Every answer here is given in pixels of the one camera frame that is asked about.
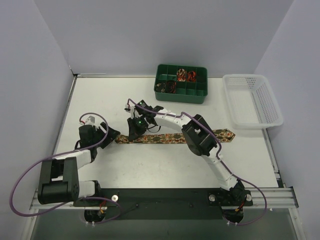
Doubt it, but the paisley patterned necktie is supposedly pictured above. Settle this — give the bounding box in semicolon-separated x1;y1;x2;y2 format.
115;128;236;144

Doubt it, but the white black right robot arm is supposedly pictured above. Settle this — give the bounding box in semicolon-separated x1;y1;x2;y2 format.
124;100;247;203

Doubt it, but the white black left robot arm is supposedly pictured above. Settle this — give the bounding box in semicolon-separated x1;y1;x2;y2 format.
37;122;121;205

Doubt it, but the rolled dark brown tie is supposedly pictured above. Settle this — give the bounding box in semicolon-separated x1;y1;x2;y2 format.
154;82;166;93

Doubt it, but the rolled red black tie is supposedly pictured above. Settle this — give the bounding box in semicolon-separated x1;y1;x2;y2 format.
165;80;176;94

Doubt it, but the rolled cream paisley tie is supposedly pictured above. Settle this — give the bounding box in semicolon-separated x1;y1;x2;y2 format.
176;68;187;82

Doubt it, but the green compartment organizer box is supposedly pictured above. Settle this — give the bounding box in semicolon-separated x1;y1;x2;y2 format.
153;64;209;105

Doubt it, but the rolled orange black tie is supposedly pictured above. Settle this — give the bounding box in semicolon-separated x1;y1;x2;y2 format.
186;70;197;83

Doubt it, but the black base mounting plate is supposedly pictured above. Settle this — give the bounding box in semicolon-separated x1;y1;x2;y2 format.
72;187;254;221

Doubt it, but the white perforated plastic basket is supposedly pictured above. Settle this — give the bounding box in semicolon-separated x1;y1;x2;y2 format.
222;74;284;130

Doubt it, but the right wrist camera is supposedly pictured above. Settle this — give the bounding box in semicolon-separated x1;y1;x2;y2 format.
136;100;149;110

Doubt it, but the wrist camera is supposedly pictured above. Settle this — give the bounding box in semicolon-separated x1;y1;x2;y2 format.
84;115;96;126
136;100;149;110

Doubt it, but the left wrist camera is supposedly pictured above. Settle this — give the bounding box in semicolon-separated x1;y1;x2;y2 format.
84;115;96;126

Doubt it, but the aluminium front rail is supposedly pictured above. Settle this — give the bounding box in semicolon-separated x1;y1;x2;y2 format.
29;187;299;210

